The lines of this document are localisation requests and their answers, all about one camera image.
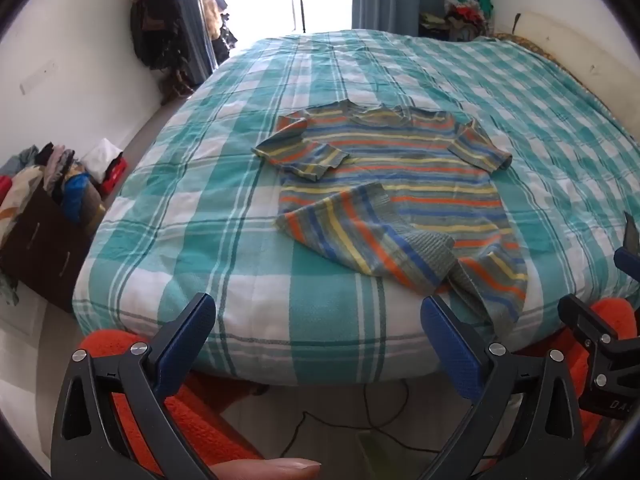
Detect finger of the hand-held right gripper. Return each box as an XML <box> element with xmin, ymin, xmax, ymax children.
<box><xmin>614</xmin><ymin>212</ymin><xmax>640</xmax><ymax>281</ymax></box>
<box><xmin>557</xmin><ymin>294</ymin><xmax>621</xmax><ymax>348</ymax></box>

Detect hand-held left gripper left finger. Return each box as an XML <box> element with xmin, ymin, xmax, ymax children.
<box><xmin>50</xmin><ymin>292</ymin><xmax>217</xmax><ymax>480</ymax></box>

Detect mixed clothes pile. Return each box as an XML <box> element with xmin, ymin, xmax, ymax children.
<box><xmin>0</xmin><ymin>139</ymin><xmax>128</xmax><ymax>306</ymax></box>

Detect clothes pile with green cloth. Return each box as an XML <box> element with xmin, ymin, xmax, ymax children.
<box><xmin>419</xmin><ymin>0</ymin><xmax>496</xmax><ymax>41</ymax></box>

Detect dark hanging clothes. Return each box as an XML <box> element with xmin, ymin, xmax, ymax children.
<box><xmin>127</xmin><ymin>0</ymin><xmax>203</xmax><ymax>98</ymax></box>

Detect person's orange fleece clothing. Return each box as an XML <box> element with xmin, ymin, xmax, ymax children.
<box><xmin>75</xmin><ymin>297</ymin><xmax>638</xmax><ymax>480</ymax></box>

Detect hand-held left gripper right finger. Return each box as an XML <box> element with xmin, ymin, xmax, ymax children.
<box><xmin>420</xmin><ymin>294</ymin><xmax>586</xmax><ymax>480</ymax></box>

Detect yellow and black clothes heap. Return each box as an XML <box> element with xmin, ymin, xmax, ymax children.
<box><xmin>200</xmin><ymin>0</ymin><xmax>238</xmax><ymax>63</ymax></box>

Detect person's left hand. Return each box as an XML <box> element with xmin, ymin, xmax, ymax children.
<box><xmin>207</xmin><ymin>457</ymin><xmax>322</xmax><ymax>480</ymax></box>

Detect striped knit sweater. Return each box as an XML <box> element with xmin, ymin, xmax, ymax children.
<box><xmin>251</xmin><ymin>100</ymin><xmax>530</xmax><ymax>341</ymax></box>

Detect black floor cable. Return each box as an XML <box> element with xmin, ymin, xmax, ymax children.
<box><xmin>287</xmin><ymin>380</ymin><xmax>441</xmax><ymax>461</ymax></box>

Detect bed with green plaid cover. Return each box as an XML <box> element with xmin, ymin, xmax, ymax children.
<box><xmin>72</xmin><ymin>29</ymin><xmax>640</xmax><ymax>386</ymax></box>

